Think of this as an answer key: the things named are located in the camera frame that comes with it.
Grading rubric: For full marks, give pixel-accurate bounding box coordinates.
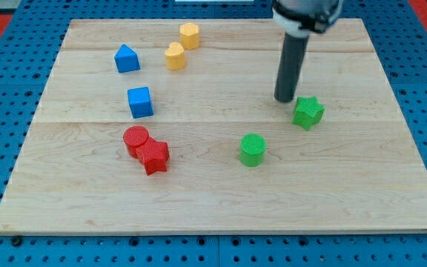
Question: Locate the yellow hexagon block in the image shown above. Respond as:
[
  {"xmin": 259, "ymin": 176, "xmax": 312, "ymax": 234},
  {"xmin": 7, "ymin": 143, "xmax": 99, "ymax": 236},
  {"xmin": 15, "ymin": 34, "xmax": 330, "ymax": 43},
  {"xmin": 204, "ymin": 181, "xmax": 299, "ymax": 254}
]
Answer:
[{"xmin": 179, "ymin": 23, "xmax": 200, "ymax": 50}]

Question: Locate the red cylinder block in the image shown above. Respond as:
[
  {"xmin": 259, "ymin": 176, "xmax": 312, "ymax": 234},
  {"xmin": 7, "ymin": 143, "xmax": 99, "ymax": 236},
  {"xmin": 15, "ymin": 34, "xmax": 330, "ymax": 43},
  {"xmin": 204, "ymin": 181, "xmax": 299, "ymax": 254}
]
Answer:
[{"xmin": 123, "ymin": 125, "xmax": 149, "ymax": 159}]

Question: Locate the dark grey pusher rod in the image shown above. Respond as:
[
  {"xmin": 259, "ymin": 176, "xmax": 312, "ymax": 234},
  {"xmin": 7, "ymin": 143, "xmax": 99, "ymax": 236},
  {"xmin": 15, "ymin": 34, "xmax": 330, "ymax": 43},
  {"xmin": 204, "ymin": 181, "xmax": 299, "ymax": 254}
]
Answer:
[{"xmin": 274, "ymin": 33, "xmax": 308, "ymax": 102}]

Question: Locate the green cylinder block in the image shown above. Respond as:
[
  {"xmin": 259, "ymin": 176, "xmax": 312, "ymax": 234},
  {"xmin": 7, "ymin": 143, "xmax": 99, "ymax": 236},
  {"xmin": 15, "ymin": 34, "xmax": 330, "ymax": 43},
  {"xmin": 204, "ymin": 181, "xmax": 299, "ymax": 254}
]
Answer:
[{"xmin": 239, "ymin": 133, "xmax": 267, "ymax": 167}]

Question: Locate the blue pentagon block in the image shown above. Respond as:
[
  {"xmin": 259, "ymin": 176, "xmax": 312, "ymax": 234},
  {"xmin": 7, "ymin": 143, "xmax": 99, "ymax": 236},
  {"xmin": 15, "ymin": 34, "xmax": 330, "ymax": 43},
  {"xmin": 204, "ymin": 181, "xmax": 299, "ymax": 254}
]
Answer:
[{"xmin": 114, "ymin": 44, "xmax": 141, "ymax": 73}]

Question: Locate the wooden board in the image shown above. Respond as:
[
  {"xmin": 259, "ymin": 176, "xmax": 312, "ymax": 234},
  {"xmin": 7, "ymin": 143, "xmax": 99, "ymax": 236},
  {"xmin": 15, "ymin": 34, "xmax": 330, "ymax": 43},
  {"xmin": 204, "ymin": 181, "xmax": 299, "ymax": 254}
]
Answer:
[{"xmin": 0, "ymin": 19, "xmax": 427, "ymax": 236}]

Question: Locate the blue cube block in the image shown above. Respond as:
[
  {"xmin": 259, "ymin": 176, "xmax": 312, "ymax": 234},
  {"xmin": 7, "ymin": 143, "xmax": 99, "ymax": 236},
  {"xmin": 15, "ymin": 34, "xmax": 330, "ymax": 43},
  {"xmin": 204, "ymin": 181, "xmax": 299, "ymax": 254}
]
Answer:
[{"xmin": 127, "ymin": 87, "xmax": 153, "ymax": 119}]

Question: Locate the yellow heart block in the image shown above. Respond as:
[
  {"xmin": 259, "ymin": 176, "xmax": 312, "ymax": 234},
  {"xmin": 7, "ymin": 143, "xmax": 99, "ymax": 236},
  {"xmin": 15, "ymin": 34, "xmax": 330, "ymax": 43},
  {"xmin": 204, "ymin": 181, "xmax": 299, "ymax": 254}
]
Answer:
[{"xmin": 165, "ymin": 42, "xmax": 186, "ymax": 70}]

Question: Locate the red star block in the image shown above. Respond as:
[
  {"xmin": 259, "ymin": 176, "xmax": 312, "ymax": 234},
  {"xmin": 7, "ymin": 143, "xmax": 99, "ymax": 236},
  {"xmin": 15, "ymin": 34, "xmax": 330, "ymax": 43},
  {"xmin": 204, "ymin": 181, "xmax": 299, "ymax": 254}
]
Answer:
[{"xmin": 135, "ymin": 137, "xmax": 170, "ymax": 176}]

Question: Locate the green star block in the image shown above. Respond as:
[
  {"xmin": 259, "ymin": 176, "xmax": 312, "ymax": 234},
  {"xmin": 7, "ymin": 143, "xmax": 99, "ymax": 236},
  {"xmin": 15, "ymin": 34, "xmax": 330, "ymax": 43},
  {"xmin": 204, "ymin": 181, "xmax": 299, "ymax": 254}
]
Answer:
[{"xmin": 291, "ymin": 96, "xmax": 325, "ymax": 131}]

